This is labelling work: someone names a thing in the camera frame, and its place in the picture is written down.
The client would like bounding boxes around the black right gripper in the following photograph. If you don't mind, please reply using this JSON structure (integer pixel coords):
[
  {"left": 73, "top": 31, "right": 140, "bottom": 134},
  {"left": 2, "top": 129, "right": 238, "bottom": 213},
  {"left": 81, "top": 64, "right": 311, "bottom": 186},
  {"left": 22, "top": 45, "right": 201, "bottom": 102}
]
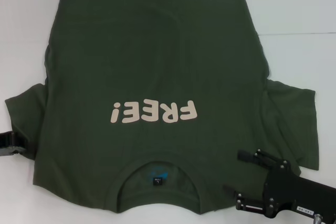
[{"left": 222, "top": 148, "right": 336, "bottom": 218}]

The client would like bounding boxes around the dark green FREE t-shirt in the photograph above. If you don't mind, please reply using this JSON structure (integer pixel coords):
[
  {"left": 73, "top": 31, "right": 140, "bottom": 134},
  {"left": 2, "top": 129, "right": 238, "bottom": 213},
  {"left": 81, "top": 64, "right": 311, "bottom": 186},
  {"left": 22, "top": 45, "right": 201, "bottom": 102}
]
[{"left": 4, "top": 0, "right": 320, "bottom": 214}]

